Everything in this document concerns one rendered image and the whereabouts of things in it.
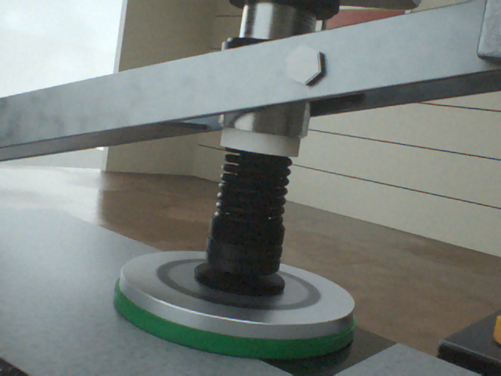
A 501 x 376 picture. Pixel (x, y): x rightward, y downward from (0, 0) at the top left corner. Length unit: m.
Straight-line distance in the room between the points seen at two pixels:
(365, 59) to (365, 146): 7.02
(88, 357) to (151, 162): 8.55
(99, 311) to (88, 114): 0.17
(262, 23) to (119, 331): 0.27
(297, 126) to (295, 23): 0.09
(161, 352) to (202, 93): 0.20
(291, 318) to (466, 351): 0.49
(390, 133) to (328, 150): 0.91
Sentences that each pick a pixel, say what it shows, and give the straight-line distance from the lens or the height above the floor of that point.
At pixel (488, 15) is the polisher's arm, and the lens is 0.41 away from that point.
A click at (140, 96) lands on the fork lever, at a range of 0.52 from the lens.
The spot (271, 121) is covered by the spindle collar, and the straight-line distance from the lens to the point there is 0.49.
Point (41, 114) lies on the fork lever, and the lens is 0.60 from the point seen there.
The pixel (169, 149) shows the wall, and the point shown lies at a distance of 9.13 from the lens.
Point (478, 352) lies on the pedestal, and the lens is 0.94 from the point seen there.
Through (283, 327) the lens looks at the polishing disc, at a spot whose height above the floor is 0.87.
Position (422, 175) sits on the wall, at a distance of 7.07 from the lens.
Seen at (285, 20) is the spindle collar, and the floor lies 1.10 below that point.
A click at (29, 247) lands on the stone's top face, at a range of 0.70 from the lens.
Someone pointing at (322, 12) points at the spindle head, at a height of 1.11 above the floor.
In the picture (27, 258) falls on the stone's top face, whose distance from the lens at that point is 0.65.
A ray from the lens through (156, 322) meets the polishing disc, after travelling 0.47.
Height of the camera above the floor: 1.02
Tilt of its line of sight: 7 degrees down
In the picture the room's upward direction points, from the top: 9 degrees clockwise
